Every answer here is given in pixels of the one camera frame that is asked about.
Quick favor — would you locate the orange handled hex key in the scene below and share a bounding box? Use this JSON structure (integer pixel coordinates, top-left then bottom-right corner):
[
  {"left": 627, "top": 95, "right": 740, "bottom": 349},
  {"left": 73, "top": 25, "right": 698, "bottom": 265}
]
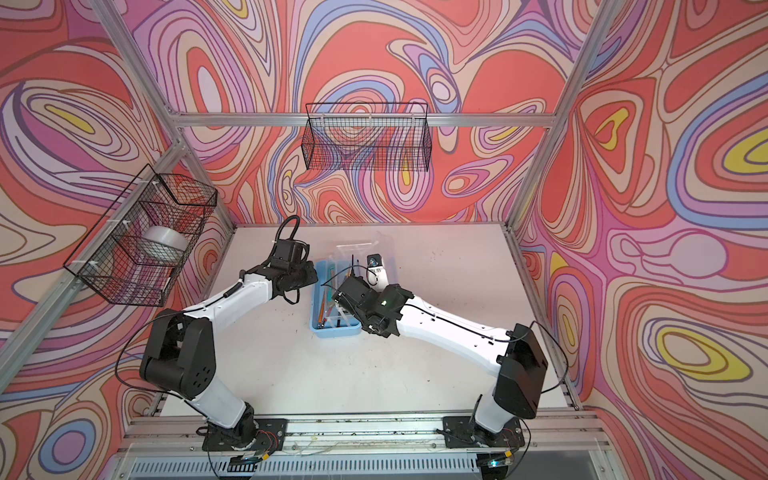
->
[{"left": 322, "top": 283, "right": 334, "bottom": 322}]

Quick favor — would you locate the blue plastic tool box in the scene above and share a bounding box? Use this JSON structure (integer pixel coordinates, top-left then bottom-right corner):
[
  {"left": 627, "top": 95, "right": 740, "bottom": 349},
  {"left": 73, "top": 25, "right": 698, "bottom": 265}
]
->
[{"left": 309, "top": 259, "right": 361, "bottom": 339}]

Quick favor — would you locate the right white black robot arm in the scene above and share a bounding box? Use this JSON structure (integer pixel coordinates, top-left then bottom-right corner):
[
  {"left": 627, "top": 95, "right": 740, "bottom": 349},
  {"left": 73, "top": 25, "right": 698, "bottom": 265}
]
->
[{"left": 333, "top": 275, "right": 549, "bottom": 434}]

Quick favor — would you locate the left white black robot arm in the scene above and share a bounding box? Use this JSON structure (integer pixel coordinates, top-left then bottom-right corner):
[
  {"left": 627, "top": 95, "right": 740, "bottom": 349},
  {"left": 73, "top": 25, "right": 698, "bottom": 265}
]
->
[{"left": 139, "top": 239, "right": 317, "bottom": 449}]

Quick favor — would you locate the silver tape roll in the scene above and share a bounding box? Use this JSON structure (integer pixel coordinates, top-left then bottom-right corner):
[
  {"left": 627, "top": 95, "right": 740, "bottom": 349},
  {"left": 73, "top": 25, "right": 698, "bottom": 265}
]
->
[{"left": 142, "top": 225, "right": 189, "bottom": 251}]

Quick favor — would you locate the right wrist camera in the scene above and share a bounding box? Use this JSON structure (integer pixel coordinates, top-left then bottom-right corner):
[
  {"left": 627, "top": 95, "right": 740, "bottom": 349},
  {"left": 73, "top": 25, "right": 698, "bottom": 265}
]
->
[{"left": 366, "top": 253, "right": 389, "bottom": 292}]

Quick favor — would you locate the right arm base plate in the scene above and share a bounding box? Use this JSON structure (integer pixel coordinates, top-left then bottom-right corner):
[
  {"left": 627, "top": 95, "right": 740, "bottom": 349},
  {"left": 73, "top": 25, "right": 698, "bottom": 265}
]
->
[{"left": 435, "top": 415, "right": 526, "bottom": 451}]

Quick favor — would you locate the black wire basket back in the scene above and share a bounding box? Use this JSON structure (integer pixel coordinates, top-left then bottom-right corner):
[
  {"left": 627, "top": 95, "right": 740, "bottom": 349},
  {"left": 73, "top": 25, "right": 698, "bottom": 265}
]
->
[{"left": 301, "top": 101, "right": 432, "bottom": 172}]

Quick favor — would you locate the black wire basket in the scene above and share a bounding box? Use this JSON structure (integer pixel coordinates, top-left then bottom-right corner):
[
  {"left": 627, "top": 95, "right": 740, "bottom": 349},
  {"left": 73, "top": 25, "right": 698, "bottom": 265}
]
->
[
  {"left": 63, "top": 165, "right": 218, "bottom": 307},
  {"left": 301, "top": 101, "right": 432, "bottom": 172}
]

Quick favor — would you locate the black wire basket left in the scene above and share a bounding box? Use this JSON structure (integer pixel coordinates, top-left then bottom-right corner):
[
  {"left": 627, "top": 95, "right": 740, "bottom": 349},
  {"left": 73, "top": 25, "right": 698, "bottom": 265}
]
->
[{"left": 63, "top": 165, "right": 218, "bottom": 307}]

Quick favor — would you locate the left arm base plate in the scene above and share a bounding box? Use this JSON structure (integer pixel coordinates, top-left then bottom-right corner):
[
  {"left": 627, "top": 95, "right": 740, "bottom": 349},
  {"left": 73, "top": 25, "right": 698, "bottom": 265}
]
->
[{"left": 196, "top": 418, "right": 288, "bottom": 452}]

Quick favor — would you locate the aluminium front rail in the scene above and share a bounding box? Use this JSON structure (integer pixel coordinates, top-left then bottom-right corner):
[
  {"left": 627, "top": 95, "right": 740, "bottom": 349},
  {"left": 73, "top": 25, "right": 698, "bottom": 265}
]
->
[{"left": 105, "top": 410, "right": 627, "bottom": 479}]

